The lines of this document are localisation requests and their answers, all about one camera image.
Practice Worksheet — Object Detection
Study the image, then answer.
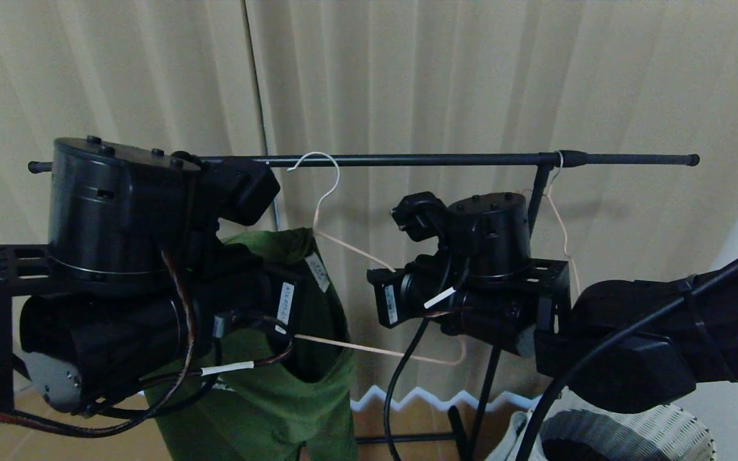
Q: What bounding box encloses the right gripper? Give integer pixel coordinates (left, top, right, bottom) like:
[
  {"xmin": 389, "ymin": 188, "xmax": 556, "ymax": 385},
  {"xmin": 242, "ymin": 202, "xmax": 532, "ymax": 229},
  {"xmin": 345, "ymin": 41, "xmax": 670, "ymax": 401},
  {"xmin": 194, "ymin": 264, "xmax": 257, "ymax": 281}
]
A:
[{"xmin": 366, "ymin": 252, "xmax": 537, "ymax": 357}]

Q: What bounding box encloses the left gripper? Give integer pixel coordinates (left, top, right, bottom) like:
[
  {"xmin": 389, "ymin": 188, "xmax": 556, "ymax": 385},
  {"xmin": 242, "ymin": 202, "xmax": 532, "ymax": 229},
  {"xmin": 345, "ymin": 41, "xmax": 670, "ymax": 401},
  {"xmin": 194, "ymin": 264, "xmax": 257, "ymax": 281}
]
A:
[{"xmin": 19, "ymin": 247, "xmax": 304, "ymax": 415}]

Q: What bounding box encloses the pink clothes hanger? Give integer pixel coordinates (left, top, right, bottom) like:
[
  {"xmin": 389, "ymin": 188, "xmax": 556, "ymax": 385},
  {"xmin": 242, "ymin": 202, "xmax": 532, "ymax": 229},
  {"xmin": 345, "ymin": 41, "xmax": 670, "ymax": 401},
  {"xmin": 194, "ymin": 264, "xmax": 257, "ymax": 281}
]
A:
[
  {"xmin": 286, "ymin": 151, "xmax": 470, "ymax": 368},
  {"xmin": 521, "ymin": 152, "xmax": 583, "ymax": 296}
]

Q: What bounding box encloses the green printed t-shirt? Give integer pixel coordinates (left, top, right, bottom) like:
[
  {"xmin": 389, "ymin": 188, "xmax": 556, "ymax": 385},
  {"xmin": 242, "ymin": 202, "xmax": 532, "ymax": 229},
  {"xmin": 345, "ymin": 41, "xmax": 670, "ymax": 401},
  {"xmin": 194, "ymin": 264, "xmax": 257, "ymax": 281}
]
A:
[{"xmin": 143, "ymin": 227, "xmax": 361, "ymax": 461}]

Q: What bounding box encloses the black clothes rack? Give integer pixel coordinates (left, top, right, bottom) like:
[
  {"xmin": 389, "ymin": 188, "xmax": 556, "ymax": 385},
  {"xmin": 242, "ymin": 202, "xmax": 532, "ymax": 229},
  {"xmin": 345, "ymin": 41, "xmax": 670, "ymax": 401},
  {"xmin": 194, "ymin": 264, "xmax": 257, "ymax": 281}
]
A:
[{"xmin": 28, "ymin": 150, "xmax": 701, "ymax": 461}]

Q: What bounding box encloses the white laundry basket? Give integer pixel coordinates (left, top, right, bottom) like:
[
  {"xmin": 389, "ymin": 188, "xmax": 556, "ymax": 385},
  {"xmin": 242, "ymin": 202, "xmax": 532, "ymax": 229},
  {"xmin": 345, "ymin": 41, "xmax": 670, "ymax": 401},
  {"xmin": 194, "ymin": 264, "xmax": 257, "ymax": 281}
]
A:
[{"xmin": 484, "ymin": 402, "xmax": 720, "ymax": 461}]

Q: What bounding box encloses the black cable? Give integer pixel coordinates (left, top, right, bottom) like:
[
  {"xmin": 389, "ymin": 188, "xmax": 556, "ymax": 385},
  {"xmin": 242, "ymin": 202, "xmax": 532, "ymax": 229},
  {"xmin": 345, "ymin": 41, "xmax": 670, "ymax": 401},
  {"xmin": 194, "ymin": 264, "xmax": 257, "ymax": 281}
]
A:
[
  {"xmin": 515, "ymin": 234, "xmax": 738, "ymax": 461},
  {"xmin": 382, "ymin": 316, "xmax": 434, "ymax": 461},
  {"xmin": 0, "ymin": 375, "xmax": 224, "ymax": 441}
]

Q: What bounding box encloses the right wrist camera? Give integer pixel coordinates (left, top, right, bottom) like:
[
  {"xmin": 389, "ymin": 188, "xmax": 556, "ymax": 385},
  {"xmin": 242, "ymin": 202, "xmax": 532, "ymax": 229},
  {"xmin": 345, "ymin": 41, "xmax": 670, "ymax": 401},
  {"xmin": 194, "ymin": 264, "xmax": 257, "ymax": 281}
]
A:
[{"xmin": 390, "ymin": 191, "xmax": 454, "ymax": 258}]

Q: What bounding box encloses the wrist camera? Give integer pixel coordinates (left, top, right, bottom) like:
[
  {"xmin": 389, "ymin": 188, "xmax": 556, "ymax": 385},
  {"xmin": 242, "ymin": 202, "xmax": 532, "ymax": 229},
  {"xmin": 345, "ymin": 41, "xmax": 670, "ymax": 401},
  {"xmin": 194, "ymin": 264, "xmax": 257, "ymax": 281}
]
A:
[
  {"xmin": 390, "ymin": 191, "xmax": 454, "ymax": 258},
  {"xmin": 174, "ymin": 152, "xmax": 281, "ymax": 229}
]

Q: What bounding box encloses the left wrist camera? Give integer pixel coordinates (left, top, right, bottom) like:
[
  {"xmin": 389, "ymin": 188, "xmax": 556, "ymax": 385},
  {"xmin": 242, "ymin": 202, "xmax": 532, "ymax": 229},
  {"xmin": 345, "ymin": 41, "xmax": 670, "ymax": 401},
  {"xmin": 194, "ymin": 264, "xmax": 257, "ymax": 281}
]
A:
[{"xmin": 174, "ymin": 152, "xmax": 281, "ymax": 229}]

